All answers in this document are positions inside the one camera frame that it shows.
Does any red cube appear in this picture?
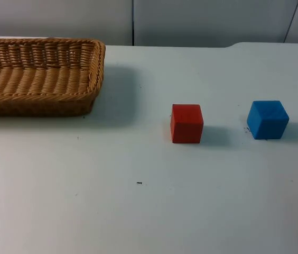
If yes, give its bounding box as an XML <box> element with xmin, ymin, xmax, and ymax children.
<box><xmin>170</xmin><ymin>103</ymin><xmax>204</xmax><ymax>144</ymax></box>

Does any blue cube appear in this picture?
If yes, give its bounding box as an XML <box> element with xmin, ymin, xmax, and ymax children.
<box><xmin>246</xmin><ymin>99</ymin><xmax>290</xmax><ymax>141</ymax></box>

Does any pale brown wicker basket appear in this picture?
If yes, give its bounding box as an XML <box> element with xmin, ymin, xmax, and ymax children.
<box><xmin>0</xmin><ymin>37</ymin><xmax>107</xmax><ymax>118</ymax></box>

